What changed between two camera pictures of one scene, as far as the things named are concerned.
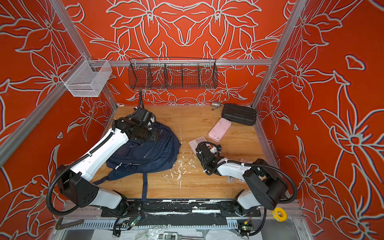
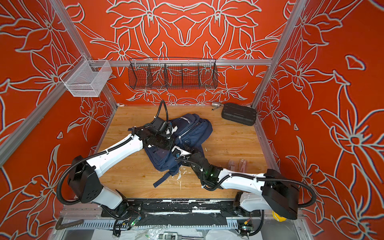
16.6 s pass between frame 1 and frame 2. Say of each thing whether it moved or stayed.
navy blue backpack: moved
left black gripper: moved
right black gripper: moved
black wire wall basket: stayed
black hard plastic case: stayed
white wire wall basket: stayed
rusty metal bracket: stayed
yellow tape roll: stayed
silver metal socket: stayed
